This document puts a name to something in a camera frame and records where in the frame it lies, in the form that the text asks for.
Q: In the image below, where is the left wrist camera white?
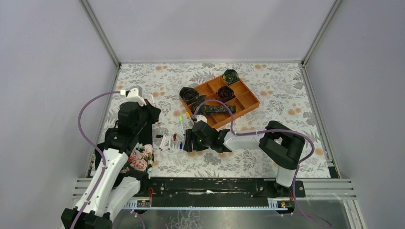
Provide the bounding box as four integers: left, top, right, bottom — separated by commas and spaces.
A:
119, 87, 147, 106

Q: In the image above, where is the floral table cloth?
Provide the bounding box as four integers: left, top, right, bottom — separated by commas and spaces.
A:
115, 63, 330, 178

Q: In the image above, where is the rolled dark tie centre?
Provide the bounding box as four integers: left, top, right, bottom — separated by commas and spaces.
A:
217, 86, 235, 103

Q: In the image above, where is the orange compartment tray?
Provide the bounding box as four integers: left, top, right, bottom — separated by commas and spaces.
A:
179, 75, 260, 128

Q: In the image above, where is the rolled dark tie top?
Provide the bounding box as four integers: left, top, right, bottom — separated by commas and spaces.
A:
222, 69, 239, 85

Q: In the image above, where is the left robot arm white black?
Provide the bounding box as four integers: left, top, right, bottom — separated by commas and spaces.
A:
61, 102, 161, 229

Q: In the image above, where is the rolled dark tie left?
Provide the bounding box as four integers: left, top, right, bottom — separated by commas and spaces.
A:
179, 87, 200, 105

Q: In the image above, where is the unrolled dark patterned tie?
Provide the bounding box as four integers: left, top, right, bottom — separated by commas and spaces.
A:
191, 95, 236, 116

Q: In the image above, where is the rolled dark tie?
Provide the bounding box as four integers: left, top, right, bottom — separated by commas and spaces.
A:
222, 69, 239, 85
179, 87, 200, 105
217, 86, 235, 103

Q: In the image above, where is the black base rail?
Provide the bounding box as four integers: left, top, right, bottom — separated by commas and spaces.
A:
135, 177, 306, 208

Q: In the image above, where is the white pen on table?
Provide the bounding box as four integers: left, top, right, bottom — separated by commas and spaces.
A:
159, 135, 166, 150

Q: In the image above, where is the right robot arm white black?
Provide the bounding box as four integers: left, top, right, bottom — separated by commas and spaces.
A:
182, 121, 310, 187

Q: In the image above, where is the black floral cloth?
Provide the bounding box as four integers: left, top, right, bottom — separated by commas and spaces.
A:
113, 125, 154, 187

